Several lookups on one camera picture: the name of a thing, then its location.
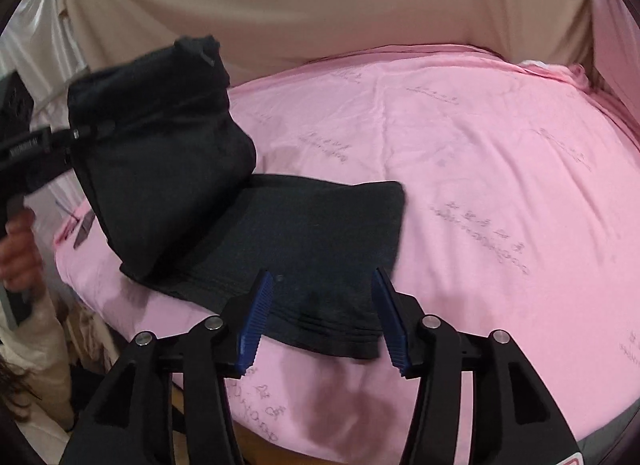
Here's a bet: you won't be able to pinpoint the dark grey pants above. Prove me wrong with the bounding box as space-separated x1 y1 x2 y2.
67 36 405 360

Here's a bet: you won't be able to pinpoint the person's left hand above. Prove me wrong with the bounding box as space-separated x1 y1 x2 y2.
0 208 46 299

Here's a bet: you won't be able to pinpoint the black smartphone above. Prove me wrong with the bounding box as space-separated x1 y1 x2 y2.
73 210 96 249

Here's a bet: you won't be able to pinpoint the white satin curtain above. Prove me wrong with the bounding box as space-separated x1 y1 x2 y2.
1 0 89 108

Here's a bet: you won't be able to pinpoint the pink bed sheet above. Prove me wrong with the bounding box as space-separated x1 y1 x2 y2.
54 47 639 464

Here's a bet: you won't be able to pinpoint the beige fabric headboard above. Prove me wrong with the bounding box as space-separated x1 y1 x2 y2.
64 0 593 84

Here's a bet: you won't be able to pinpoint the pink pillow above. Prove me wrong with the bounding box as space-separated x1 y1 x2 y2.
591 0 639 121

